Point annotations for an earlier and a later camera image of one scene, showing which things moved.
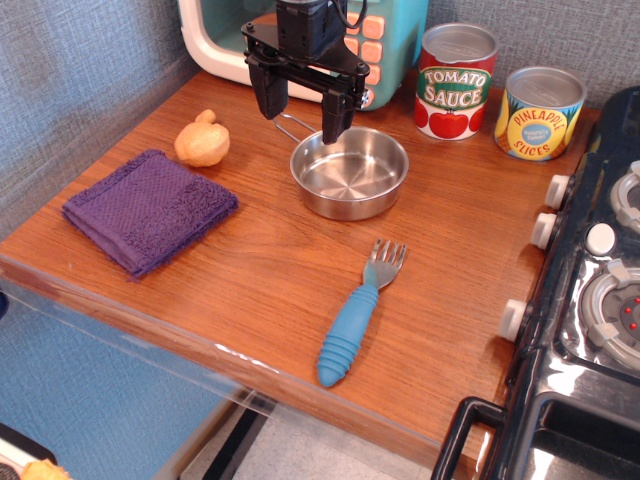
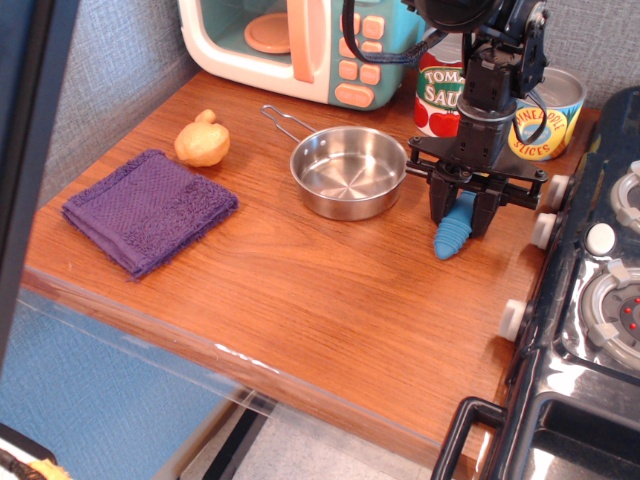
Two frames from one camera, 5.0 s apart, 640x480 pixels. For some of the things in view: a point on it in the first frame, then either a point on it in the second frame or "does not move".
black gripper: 306,41 to 477,149
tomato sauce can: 455,68 does not move
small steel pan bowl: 358,178 does not move
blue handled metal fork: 352,319 to 456,227
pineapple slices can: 539,112 does not move
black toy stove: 571,409 does not move
